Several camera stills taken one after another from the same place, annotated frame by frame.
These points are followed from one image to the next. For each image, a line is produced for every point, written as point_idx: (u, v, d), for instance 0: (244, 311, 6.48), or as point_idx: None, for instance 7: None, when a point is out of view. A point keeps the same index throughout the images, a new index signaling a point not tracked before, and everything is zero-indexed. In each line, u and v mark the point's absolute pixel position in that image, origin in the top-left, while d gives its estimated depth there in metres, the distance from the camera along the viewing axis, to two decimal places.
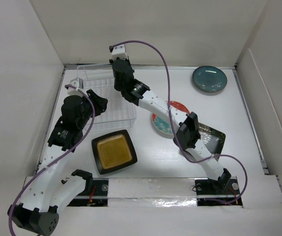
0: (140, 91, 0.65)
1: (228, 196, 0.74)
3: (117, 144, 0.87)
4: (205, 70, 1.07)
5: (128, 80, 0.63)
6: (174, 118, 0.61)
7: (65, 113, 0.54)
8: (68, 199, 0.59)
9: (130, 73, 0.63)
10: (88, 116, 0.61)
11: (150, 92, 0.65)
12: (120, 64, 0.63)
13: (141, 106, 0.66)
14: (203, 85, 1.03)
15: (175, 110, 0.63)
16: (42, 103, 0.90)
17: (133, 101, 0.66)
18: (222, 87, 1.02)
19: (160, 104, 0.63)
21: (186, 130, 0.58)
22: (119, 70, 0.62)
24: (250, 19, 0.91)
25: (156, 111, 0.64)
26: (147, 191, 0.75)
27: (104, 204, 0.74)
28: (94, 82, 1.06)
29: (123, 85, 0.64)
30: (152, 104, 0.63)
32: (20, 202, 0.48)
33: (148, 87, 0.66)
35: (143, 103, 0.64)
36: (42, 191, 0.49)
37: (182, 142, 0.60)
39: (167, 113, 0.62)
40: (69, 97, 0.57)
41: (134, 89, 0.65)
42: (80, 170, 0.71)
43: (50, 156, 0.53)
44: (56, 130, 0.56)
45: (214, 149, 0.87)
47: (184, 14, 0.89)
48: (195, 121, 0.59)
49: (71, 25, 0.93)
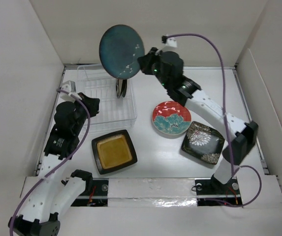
0: (190, 90, 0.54)
1: (228, 196, 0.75)
3: (117, 144, 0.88)
4: (111, 39, 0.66)
5: (177, 75, 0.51)
6: (230, 126, 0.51)
7: (58, 121, 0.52)
8: (68, 204, 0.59)
9: (181, 66, 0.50)
10: (83, 120, 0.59)
11: (201, 91, 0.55)
12: (172, 56, 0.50)
13: (187, 107, 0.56)
14: (127, 67, 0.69)
15: (231, 115, 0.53)
16: (42, 103, 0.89)
17: (178, 101, 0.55)
18: (139, 44, 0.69)
19: (212, 107, 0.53)
21: (244, 141, 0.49)
22: (168, 63, 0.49)
24: (250, 20, 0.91)
25: (206, 114, 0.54)
26: (147, 191, 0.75)
27: (104, 204, 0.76)
28: (94, 82, 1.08)
29: (170, 79, 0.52)
30: (203, 106, 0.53)
32: (20, 214, 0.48)
33: (199, 86, 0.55)
35: (192, 103, 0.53)
36: (41, 201, 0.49)
37: (236, 157, 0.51)
39: (222, 119, 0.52)
40: (62, 103, 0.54)
41: (183, 86, 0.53)
42: (79, 170, 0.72)
43: (47, 166, 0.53)
44: (52, 138, 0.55)
45: (214, 149, 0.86)
47: (184, 14, 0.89)
48: (254, 133, 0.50)
49: (71, 25, 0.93)
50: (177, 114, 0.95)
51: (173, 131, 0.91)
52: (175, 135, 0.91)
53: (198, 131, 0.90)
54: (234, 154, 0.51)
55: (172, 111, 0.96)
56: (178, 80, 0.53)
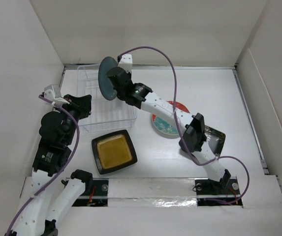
0: (142, 93, 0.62)
1: (228, 196, 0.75)
3: (117, 144, 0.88)
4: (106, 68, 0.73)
5: (125, 83, 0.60)
6: (180, 120, 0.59)
7: (45, 135, 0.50)
8: (66, 210, 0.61)
9: (125, 74, 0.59)
10: (73, 130, 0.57)
11: (152, 93, 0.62)
12: (114, 69, 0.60)
13: (144, 109, 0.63)
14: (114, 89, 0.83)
15: (180, 111, 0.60)
16: (42, 103, 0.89)
17: (135, 104, 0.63)
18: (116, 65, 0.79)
19: (164, 106, 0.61)
21: (193, 132, 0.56)
22: (111, 74, 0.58)
24: (250, 20, 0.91)
25: (160, 113, 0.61)
26: (147, 191, 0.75)
27: (104, 204, 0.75)
28: (94, 82, 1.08)
29: (122, 88, 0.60)
30: (155, 107, 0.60)
32: (14, 230, 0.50)
33: (150, 89, 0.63)
35: (145, 105, 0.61)
36: (33, 219, 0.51)
37: (191, 146, 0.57)
39: (172, 115, 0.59)
40: (46, 115, 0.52)
41: (136, 91, 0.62)
42: (80, 170, 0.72)
43: (37, 182, 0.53)
44: (40, 152, 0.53)
45: (214, 149, 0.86)
47: (184, 14, 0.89)
48: (201, 123, 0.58)
49: (71, 25, 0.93)
50: None
51: (173, 131, 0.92)
52: (175, 135, 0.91)
53: None
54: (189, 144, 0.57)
55: None
56: (128, 87, 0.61)
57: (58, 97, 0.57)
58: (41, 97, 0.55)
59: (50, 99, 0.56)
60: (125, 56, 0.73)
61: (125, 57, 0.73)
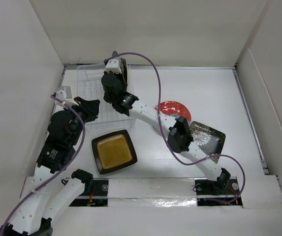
0: (129, 102, 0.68)
1: (228, 196, 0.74)
3: (117, 144, 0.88)
4: None
5: (117, 92, 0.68)
6: (164, 124, 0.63)
7: (53, 133, 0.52)
8: (64, 208, 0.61)
9: (118, 84, 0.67)
10: (80, 131, 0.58)
11: (138, 101, 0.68)
12: (110, 78, 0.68)
13: (132, 116, 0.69)
14: None
15: (165, 115, 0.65)
16: (42, 103, 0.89)
17: (124, 112, 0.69)
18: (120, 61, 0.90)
19: (150, 112, 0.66)
21: (177, 133, 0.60)
22: (108, 84, 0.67)
24: (250, 19, 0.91)
25: (146, 119, 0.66)
26: (147, 191, 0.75)
27: (104, 204, 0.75)
28: (94, 82, 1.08)
29: (114, 97, 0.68)
30: (141, 113, 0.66)
32: (11, 223, 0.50)
33: (137, 97, 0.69)
35: (133, 112, 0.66)
36: (30, 214, 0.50)
37: (174, 146, 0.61)
39: (157, 119, 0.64)
40: (57, 114, 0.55)
41: (124, 100, 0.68)
42: (81, 170, 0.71)
43: (39, 178, 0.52)
44: (45, 149, 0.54)
45: (214, 149, 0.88)
47: (184, 14, 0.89)
48: (184, 125, 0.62)
49: (71, 25, 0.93)
50: (177, 114, 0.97)
51: None
52: None
53: (198, 131, 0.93)
54: (172, 144, 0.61)
55: (172, 111, 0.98)
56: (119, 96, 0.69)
57: (69, 99, 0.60)
58: (53, 97, 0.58)
59: (62, 99, 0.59)
60: (111, 61, 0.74)
61: (112, 61, 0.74)
